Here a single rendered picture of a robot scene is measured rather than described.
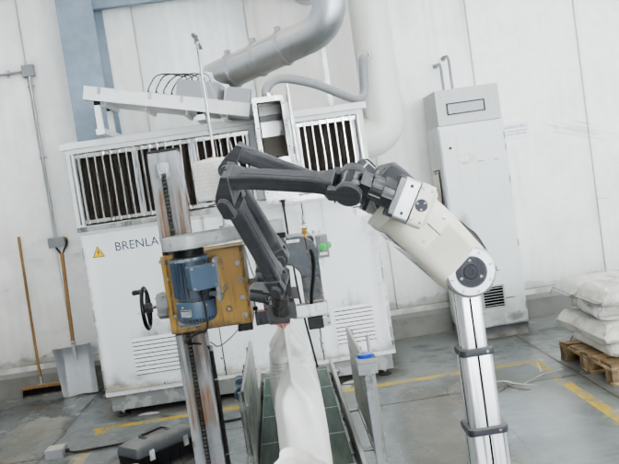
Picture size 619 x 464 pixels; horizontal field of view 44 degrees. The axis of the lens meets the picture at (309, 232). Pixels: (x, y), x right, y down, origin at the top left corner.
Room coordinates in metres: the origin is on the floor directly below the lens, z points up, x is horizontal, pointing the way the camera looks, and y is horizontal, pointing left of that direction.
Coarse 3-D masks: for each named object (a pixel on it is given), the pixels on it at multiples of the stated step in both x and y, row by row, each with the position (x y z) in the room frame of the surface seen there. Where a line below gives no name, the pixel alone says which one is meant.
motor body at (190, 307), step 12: (180, 264) 2.85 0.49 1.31; (192, 264) 2.86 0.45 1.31; (180, 276) 2.87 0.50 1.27; (180, 288) 2.86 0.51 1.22; (180, 300) 2.88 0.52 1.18; (192, 300) 2.86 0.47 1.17; (180, 312) 2.87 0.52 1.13; (192, 312) 2.85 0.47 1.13; (204, 312) 2.85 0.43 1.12; (216, 312) 2.91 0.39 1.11
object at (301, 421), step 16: (288, 336) 2.87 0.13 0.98; (288, 352) 2.76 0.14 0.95; (288, 368) 2.87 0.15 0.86; (304, 368) 2.94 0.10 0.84; (288, 384) 2.67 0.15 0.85; (304, 384) 2.70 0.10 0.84; (288, 400) 2.62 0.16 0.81; (304, 400) 2.62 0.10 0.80; (320, 400) 2.73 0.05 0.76; (288, 416) 2.60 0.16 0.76; (304, 416) 2.60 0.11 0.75; (320, 416) 2.63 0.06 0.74; (288, 432) 2.60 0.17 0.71; (304, 432) 2.60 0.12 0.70; (320, 432) 2.61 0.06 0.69; (304, 448) 2.59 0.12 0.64; (320, 448) 2.60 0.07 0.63
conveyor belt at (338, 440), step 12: (324, 372) 4.69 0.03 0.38; (324, 384) 4.41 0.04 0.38; (264, 396) 4.34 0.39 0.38; (324, 396) 4.16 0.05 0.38; (264, 408) 4.10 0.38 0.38; (324, 408) 3.93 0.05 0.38; (336, 408) 3.90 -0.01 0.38; (264, 420) 3.88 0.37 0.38; (336, 420) 3.70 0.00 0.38; (264, 432) 3.68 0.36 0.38; (276, 432) 3.65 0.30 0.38; (336, 432) 3.52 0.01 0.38; (264, 444) 3.50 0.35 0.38; (276, 444) 3.48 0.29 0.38; (336, 444) 3.36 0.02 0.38; (348, 444) 3.34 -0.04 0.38; (264, 456) 3.34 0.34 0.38; (276, 456) 3.32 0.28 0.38; (336, 456) 3.21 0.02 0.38; (348, 456) 3.19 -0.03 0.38
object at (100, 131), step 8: (96, 104) 5.42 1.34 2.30; (96, 112) 5.42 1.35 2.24; (112, 112) 5.85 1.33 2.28; (200, 112) 5.44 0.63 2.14; (96, 120) 5.42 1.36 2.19; (112, 120) 5.82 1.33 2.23; (200, 120) 5.43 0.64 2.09; (104, 128) 5.41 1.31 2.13; (112, 128) 5.82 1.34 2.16; (104, 136) 5.61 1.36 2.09; (112, 136) 5.69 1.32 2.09
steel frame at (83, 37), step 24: (72, 0) 6.58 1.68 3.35; (96, 0) 6.84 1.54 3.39; (120, 0) 6.85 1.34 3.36; (144, 0) 6.85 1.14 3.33; (168, 0) 6.88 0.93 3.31; (72, 24) 6.58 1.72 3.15; (96, 24) 6.98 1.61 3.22; (72, 48) 6.58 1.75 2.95; (96, 48) 6.58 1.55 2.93; (72, 72) 6.57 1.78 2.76; (96, 72) 6.58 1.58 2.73; (72, 96) 6.57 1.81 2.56
